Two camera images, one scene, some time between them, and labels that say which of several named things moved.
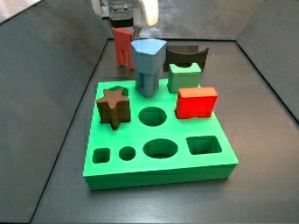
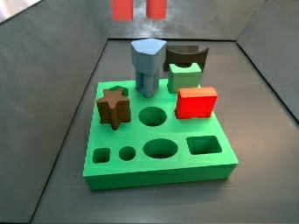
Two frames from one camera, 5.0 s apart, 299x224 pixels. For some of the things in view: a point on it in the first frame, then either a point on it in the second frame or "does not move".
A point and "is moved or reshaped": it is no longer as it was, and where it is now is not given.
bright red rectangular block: (195, 102) does not move
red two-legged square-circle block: (122, 41) is moved or reshaped
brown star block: (114, 107) does not move
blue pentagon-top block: (148, 52) does not move
